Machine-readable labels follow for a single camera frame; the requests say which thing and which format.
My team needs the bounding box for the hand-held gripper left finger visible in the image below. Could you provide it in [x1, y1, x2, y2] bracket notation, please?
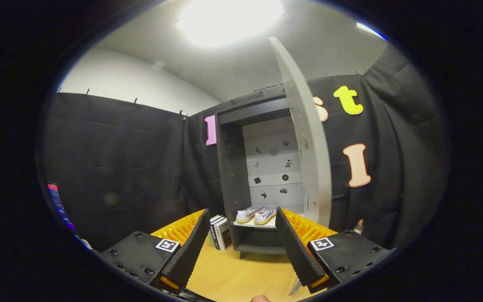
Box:
[100, 208, 210, 292]

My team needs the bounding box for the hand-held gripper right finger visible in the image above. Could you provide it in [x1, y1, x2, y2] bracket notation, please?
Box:
[275, 207, 390, 294]

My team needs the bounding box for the white canvas shoe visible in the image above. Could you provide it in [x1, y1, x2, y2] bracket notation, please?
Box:
[254, 206, 278, 225]
[236, 206, 263, 224]

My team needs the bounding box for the dark grey shoe cabinet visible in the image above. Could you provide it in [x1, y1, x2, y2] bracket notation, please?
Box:
[216, 86, 309, 258]

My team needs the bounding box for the light grey shoe cabinet door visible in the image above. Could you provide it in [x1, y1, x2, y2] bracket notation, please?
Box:
[269, 36, 332, 296]

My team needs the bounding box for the white cabinet shelf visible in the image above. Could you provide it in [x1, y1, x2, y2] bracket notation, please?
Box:
[233, 216, 278, 230]

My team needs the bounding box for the white and grey book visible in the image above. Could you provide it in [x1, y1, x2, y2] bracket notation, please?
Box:
[214, 217, 232, 251]

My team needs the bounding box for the black backdrop cloth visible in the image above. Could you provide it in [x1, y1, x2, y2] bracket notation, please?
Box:
[36, 42, 449, 252]

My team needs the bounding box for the monitor screen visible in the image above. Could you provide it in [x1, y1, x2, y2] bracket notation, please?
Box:
[47, 182, 77, 232]

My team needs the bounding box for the large ceiling light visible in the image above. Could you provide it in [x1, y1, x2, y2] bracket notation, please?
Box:
[177, 0, 286, 47]

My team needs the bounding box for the long ceiling light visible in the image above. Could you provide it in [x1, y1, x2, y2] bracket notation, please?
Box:
[356, 22, 389, 41]

